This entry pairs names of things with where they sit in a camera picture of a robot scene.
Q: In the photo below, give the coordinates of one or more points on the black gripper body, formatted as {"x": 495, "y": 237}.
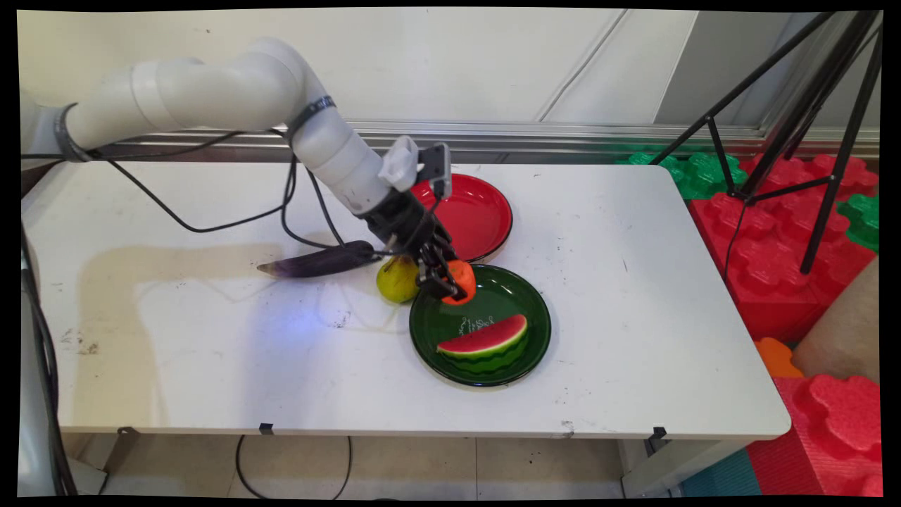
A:
{"x": 401, "y": 220}

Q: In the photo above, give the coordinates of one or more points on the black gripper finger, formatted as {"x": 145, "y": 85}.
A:
{"x": 436, "y": 280}
{"x": 445, "y": 248}

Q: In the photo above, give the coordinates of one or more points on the orange toy fruit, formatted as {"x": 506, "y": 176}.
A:
{"x": 462, "y": 274}

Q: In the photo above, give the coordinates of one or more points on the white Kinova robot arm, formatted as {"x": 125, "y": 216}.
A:
{"x": 232, "y": 88}

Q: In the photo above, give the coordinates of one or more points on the yellow-green toy pear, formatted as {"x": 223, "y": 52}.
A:
{"x": 395, "y": 282}

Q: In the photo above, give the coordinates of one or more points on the red round plate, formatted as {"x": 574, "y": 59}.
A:
{"x": 473, "y": 215}

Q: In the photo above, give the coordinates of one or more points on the green round plate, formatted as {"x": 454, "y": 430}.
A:
{"x": 486, "y": 303}

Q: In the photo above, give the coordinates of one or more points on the toy watermelon slice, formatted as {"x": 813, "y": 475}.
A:
{"x": 486, "y": 341}

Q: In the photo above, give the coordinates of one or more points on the dark purple toy eggplant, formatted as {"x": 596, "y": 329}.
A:
{"x": 324, "y": 262}

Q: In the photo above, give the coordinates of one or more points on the green foam block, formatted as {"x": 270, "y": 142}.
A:
{"x": 862, "y": 222}
{"x": 693, "y": 172}

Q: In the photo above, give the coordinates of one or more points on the teal floor mat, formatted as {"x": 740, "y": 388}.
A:
{"x": 721, "y": 475}

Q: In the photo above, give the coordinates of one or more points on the orange foam piece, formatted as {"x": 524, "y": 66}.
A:
{"x": 776, "y": 358}

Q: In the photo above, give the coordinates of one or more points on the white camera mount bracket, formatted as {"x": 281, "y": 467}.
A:
{"x": 400, "y": 163}

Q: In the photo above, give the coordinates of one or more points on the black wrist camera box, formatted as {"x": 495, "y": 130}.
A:
{"x": 436, "y": 169}

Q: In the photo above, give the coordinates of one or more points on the aluminium wall rail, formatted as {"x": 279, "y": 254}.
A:
{"x": 563, "y": 134}

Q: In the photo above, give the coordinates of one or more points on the black camera tripod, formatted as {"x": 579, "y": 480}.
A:
{"x": 809, "y": 105}

